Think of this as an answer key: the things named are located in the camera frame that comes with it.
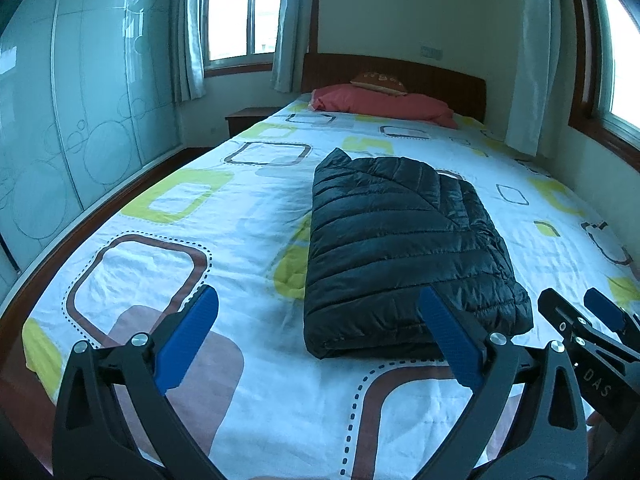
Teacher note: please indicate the white wall outlet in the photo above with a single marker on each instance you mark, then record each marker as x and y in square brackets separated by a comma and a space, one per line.
[431, 52]

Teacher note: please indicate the brown wooden headboard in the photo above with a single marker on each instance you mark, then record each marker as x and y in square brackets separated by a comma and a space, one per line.
[440, 85]

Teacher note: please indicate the frosted glass sliding wardrobe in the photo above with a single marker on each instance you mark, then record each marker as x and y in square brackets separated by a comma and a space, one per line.
[75, 110]

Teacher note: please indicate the black quilted puffer jacket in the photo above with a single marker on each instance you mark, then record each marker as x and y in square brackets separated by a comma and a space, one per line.
[400, 240]

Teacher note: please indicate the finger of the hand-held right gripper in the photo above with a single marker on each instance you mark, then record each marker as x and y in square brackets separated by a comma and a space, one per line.
[602, 307]
[557, 307]

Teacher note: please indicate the pink pillow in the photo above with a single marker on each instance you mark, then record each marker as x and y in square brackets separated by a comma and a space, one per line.
[390, 107]

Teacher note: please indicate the brown wooden nightstand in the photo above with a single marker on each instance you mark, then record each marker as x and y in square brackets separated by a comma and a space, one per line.
[250, 120]

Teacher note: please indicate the small window with brown sill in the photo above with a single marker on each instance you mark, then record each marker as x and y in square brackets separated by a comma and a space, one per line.
[230, 15]

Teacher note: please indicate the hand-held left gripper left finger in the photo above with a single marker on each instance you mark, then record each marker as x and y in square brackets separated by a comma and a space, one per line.
[187, 340]

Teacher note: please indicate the large window with brown frame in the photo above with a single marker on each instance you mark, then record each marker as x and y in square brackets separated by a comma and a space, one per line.
[620, 60]

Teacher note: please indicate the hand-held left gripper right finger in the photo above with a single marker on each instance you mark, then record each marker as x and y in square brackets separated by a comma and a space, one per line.
[450, 345]

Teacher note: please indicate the bed with patterned sheet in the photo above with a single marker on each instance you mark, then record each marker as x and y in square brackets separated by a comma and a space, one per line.
[225, 210]

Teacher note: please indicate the narrow white curtain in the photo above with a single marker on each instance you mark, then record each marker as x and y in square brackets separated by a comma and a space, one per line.
[190, 50]

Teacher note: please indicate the small brown cushion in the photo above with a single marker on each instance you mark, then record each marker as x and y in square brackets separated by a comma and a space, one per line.
[380, 82]

